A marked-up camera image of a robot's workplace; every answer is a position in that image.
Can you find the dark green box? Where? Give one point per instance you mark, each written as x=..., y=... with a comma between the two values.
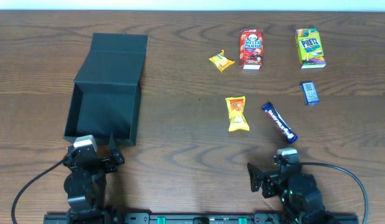
x=106, y=97

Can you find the red Hello Panda box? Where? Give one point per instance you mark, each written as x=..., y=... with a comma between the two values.
x=251, y=49

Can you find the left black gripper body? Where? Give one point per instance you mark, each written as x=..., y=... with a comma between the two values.
x=103, y=160

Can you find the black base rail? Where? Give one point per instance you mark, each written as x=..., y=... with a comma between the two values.
x=145, y=218

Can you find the green Pretz box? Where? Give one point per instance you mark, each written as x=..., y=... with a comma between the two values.
x=309, y=48

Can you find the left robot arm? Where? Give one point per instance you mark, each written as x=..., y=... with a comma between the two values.
x=86, y=184

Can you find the blue Dairy Milk bar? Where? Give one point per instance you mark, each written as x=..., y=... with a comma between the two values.
x=270, y=110

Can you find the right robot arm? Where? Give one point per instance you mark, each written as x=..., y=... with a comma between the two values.
x=301, y=199

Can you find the large yellow snack packet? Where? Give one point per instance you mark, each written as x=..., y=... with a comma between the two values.
x=235, y=107

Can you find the small blue candy box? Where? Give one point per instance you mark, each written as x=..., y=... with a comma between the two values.
x=309, y=93

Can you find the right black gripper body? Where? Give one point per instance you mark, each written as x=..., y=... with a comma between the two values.
x=268, y=182

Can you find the small yellow snack packet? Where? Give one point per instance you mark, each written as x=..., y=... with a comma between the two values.
x=221, y=61

